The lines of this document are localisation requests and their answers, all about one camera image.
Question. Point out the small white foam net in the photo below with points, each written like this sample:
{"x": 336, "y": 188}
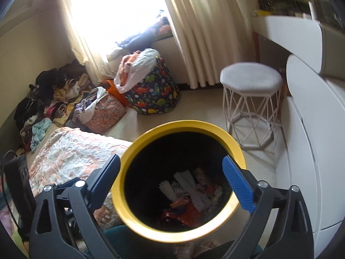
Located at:
{"x": 167, "y": 190}

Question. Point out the window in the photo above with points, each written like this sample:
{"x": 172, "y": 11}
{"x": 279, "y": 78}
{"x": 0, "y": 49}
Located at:
{"x": 107, "y": 5}

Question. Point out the white rounded cabinet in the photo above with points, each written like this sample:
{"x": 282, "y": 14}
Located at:
{"x": 318, "y": 140}

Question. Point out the yellow rimmed black trash bin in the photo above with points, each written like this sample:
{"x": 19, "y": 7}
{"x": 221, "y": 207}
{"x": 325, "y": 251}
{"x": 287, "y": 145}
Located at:
{"x": 183, "y": 125}

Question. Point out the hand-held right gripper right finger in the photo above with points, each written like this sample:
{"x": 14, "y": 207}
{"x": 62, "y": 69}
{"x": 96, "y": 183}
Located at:
{"x": 238, "y": 183}

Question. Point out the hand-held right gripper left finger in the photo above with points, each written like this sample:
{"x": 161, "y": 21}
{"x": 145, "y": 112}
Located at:
{"x": 103, "y": 183}

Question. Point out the pile of mixed clothes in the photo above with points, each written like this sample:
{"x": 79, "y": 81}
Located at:
{"x": 51, "y": 91}

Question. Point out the clothes heap on window ledge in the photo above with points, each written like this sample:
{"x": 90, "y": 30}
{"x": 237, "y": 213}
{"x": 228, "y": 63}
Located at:
{"x": 137, "y": 40}

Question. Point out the light blue cloth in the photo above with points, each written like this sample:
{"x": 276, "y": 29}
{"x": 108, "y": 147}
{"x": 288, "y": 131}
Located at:
{"x": 40, "y": 129}

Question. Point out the cream curtain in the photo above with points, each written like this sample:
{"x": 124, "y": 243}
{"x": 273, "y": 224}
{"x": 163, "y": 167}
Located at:
{"x": 199, "y": 32}
{"x": 80, "y": 45}

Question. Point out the dinosaur print storage bag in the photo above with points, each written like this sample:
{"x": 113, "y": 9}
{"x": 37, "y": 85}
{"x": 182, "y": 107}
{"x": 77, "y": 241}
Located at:
{"x": 153, "y": 91}

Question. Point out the pink floral bag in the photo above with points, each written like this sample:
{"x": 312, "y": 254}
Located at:
{"x": 107, "y": 116}

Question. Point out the white bag of clothes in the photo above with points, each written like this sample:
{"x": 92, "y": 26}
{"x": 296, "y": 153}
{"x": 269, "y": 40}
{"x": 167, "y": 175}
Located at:
{"x": 145, "y": 59}

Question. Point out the dark brown bag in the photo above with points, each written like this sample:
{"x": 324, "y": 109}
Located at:
{"x": 272, "y": 2}

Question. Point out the white bottle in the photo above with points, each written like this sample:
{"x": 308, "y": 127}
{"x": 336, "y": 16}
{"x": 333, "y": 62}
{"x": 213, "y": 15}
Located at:
{"x": 311, "y": 9}

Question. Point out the white sock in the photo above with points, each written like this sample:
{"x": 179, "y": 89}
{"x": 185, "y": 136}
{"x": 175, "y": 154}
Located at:
{"x": 188, "y": 183}

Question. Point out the orange garment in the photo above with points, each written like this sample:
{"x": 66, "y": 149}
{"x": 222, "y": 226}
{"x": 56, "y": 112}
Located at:
{"x": 126, "y": 64}

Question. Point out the pink patchwork blanket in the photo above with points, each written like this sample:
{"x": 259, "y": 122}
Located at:
{"x": 67, "y": 151}

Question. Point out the white lilac cloth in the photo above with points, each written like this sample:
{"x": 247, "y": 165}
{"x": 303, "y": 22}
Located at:
{"x": 89, "y": 110}

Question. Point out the orange bag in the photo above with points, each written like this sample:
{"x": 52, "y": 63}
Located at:
{"x": 113, "y": 89}

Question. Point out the red cloth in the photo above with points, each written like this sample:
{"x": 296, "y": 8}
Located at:
{"x": 188, "y": 215}

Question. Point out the white vanity desk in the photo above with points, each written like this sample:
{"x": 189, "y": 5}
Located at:
{"x": 291, "y": 29}

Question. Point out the yellow box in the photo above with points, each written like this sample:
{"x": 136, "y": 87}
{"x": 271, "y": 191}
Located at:
{"x": 261, "y": 13}

